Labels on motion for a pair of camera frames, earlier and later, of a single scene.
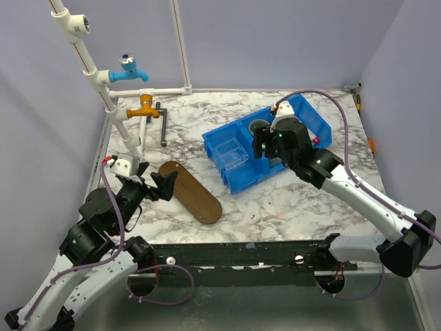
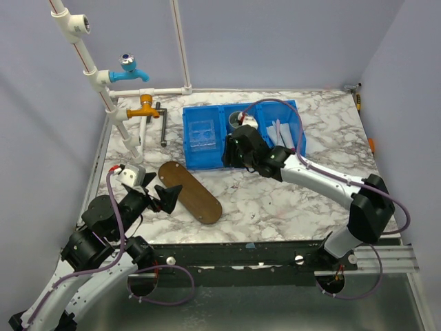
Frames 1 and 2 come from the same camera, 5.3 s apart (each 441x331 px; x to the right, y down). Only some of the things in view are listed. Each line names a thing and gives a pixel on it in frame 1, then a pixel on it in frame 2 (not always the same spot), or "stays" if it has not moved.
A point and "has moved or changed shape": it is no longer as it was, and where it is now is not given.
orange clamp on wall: [371, 144] stays
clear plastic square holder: [231, 153] has moved or changed shape
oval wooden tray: [192, 195] stays
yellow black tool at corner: [358, 98] stays
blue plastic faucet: [128, 65] stays
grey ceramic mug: [256, 123] to [233, 119]
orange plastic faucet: [147, 101] stays
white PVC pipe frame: [73, 26] stays
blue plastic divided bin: [231, 146] to [204, 127]
